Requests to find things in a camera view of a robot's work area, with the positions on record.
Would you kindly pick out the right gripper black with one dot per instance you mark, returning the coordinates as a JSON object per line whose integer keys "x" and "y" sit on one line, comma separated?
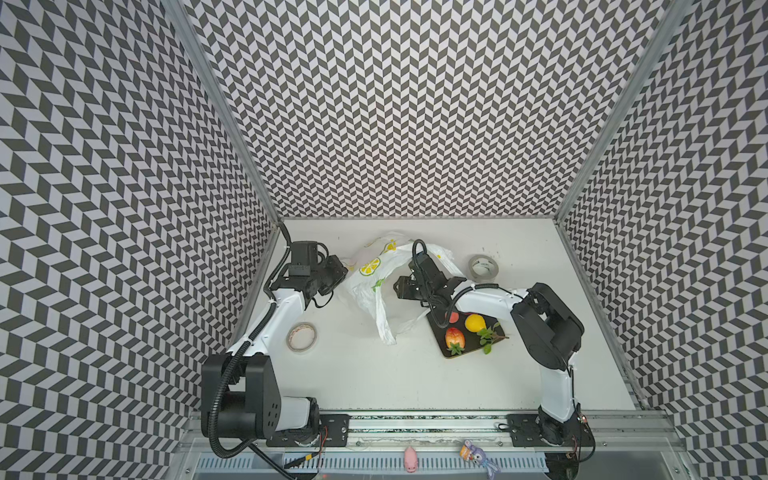
{"x": 405, "y": 287}

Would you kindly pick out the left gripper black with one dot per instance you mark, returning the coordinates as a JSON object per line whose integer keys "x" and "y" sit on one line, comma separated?
{"x": 339, "y": 269}

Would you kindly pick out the white plastic bag lemon print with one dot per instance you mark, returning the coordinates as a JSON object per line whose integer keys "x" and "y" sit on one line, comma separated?
{"x": 372, "y": 273}

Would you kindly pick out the red yellow fake strawberry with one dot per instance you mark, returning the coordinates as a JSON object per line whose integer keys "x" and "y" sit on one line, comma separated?
{"x": 455, "y": 341}

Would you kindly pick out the fake lemon branch green leaves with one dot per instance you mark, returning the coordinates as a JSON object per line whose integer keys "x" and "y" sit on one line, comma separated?
{"x": 488, "y": 334}

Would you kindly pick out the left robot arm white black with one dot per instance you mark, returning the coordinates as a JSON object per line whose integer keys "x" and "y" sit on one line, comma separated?
{"x": 241, "y": 399}

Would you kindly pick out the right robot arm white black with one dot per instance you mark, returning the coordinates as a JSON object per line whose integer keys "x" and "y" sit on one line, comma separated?
{"x": 551, "y": 334}

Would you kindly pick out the clear packing tape roll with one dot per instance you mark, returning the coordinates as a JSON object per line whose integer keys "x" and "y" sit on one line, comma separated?
{"x": 483, "y": 268}

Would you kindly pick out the black square tray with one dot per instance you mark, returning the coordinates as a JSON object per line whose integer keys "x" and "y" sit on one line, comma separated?
{"x": 438, "y": 329}

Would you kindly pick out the white masking tape roll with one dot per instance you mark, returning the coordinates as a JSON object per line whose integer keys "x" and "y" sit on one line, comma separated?
{"x": 301, "y": 338}

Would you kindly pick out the pink small toy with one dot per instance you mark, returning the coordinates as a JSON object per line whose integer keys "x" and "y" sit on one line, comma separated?
{"x": 410, "y": 460}

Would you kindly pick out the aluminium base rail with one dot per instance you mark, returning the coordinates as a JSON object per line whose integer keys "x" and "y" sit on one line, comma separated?
{"x": 614, "y": 430}

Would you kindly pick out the aluminium corner post left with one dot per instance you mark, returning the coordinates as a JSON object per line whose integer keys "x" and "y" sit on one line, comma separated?
{"x": 187, "y": 36}

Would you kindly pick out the aluminium corner post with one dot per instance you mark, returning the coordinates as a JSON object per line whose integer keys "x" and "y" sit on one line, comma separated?
{"x": 187, "y": 36}
{"x": 671, "y": 20}

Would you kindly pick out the aluminium corner post right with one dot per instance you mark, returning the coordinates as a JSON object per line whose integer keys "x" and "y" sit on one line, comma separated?
{"x": 671, "y": 20}

